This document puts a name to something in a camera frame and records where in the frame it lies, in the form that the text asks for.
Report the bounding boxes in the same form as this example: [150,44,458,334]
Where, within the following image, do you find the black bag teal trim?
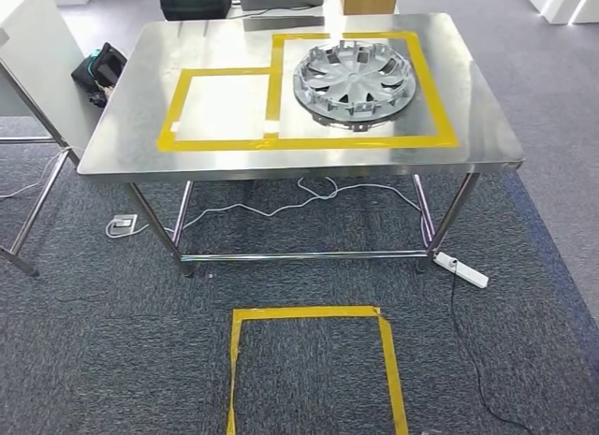
[71,42,128,109]

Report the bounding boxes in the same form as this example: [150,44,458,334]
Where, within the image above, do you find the black carrying case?
[159,0,234,22]

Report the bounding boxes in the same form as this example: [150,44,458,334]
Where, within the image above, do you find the white desk steel legs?
[0,0,129,279]

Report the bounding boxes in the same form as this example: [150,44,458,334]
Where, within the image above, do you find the stainless steel workbench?
[77,12,525,279]

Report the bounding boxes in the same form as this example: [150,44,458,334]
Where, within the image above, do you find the white power strip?
[432,251,489,290]

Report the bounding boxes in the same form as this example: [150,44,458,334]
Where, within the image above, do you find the yellow floor tape square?
[225,305,409,435]

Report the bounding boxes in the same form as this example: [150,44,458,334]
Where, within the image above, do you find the silver wheel hubcap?
[292,38,418,134]

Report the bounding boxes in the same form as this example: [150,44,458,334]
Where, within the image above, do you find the floor socket white plug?
[111,213,138,237]

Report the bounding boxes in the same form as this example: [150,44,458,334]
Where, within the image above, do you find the white plinth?
[517,0,599,26]

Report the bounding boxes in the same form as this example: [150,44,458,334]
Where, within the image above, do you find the white table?
[231,0,347,34]

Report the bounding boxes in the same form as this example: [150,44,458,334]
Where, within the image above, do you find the black power cable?
[448,261,535,435]

